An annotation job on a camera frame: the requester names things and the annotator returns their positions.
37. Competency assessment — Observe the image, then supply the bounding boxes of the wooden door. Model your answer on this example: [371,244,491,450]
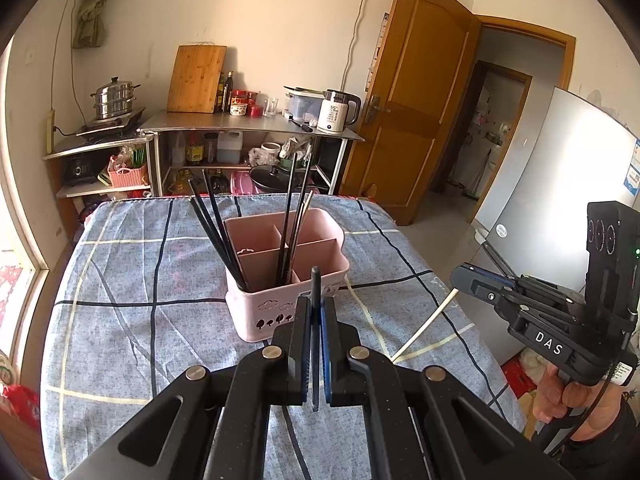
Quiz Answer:
[341,0,484,226]

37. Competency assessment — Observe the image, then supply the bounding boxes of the pink plastic basin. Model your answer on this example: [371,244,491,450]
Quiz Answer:
[230,169,321,196]

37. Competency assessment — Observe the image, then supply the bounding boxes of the wooden cutting board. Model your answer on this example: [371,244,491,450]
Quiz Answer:
[166,44,228,114]

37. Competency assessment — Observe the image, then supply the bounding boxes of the steel side shelf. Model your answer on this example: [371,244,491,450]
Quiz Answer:
[42,134,154,202]

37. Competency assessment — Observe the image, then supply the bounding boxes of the grey refrigerator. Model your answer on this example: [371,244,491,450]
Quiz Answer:
[472,85,640,361]

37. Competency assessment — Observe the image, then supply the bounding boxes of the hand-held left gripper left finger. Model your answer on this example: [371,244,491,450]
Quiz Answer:
[65,297,312,480]

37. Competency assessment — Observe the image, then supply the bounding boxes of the red plastic crate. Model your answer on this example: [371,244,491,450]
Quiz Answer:
[499,354,539,396]

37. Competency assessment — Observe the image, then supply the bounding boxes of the white chopstick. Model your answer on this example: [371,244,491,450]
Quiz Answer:
[391,287,459,364]

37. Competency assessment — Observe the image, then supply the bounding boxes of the clear lidded plastic container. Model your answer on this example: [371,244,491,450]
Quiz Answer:
[283,85,326,117]

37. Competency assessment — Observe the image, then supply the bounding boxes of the red plastic bag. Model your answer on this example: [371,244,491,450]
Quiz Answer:
[0,384,42,429]

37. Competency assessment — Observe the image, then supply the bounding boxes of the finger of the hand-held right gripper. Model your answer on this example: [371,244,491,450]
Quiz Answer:
[449,263,584,321]
[467,263,586,304]

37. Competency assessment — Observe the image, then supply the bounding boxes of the soy sauce bottle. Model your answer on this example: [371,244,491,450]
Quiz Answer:
[186,132,205,166]

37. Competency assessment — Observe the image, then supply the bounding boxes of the person's right hand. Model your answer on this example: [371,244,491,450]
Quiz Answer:
[533,363,622,441]

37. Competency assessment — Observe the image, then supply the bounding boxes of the white electric kettle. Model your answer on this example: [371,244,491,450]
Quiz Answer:
[316,89,362,135]

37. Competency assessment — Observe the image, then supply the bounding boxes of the wooden door frame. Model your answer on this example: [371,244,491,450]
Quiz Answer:
[450,14,577,206]

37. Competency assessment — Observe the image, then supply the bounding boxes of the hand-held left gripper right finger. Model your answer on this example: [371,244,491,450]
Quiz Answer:
[320,297,571,480]

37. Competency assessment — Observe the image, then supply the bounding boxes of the steel steamer pot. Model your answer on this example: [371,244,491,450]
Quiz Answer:
[89,77,141,121]

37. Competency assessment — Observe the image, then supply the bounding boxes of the wall calendar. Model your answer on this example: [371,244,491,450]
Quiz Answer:
[364,12,391,94]

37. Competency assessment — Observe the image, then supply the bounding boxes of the black lidded frying pan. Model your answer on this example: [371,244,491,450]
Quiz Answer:
[249,163,301,195]

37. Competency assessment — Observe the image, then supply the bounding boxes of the pink utensil caddy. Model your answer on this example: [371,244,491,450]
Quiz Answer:
[223,208,351,344]

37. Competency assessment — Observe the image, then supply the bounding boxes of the metal kitchen shelf rack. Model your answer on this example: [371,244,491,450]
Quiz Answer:
[137,109,366,199]

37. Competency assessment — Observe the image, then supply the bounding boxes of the blue plaid blanket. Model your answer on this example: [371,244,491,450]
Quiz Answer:
[40,194,527,480]

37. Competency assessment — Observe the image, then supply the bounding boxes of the pink plastic basket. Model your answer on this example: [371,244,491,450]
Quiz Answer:
[107,157,150,189]

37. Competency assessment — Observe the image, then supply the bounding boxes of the black kitchen appliance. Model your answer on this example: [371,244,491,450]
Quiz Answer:
[63,157,96,184]

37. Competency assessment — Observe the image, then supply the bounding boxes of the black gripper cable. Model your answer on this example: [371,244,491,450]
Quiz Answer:
[540,375,617,454]

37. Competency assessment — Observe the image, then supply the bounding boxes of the black induction cooker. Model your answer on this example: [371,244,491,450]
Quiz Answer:
[75,106,147,137]

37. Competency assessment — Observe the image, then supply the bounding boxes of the person's right forearm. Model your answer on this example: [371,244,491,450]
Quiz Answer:
[532,395,640,480]

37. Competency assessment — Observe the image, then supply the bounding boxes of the hanging green cloth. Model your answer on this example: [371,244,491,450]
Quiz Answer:
[72,0,114,50]

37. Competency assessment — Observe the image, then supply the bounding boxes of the white plastic jerrycan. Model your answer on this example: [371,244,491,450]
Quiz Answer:
[217,130,244,165]

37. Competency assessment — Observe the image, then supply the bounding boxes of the crumpled plastic bags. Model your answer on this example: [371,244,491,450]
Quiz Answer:
[279,137,314,169]

